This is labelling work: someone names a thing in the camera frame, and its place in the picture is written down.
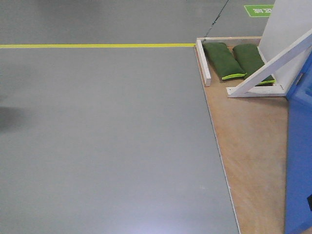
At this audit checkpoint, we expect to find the green floor sign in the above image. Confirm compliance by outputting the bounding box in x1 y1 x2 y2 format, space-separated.
244 4 273 18

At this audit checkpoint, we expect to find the white door wall panel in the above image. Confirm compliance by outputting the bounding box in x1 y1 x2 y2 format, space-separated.
259 0 312 92

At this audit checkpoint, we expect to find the green sandbag right of pair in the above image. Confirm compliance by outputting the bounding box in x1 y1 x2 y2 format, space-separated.
233 44 265 79

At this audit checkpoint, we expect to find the green sandbag of pair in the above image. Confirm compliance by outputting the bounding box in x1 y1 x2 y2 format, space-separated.
233 44 265 79
203 42 247 80

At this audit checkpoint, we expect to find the green sandbag left of pair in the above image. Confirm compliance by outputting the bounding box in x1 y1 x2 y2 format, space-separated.
203 42 247 80

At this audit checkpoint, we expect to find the plywood door platform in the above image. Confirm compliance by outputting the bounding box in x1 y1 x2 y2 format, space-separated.
203 64 288 234

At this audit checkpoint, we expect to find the blue door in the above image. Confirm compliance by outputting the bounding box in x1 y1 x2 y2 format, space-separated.
284 57 312 234

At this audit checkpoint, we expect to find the white wooden edge rail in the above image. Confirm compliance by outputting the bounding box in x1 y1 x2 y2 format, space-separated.
195 38 212 87

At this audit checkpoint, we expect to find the dark guy rope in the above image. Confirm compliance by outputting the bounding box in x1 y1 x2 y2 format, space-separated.
204 0 230 39

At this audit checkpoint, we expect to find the white triangular wooden brace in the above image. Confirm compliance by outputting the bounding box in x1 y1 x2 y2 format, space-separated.
227 30 312 98

